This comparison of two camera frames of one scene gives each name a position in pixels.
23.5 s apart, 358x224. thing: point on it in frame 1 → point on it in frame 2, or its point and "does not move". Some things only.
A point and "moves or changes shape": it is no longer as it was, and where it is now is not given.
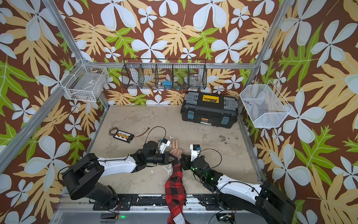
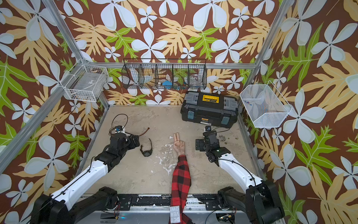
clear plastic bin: x=264 y=105 does not move
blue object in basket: x=167 y=83 does not move
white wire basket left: x=83 y=83 does not move
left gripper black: x=166 y=157 → x=133 y=144
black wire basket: x=184 y=74 does not move
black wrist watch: x=176 y=162 moves or changes shape
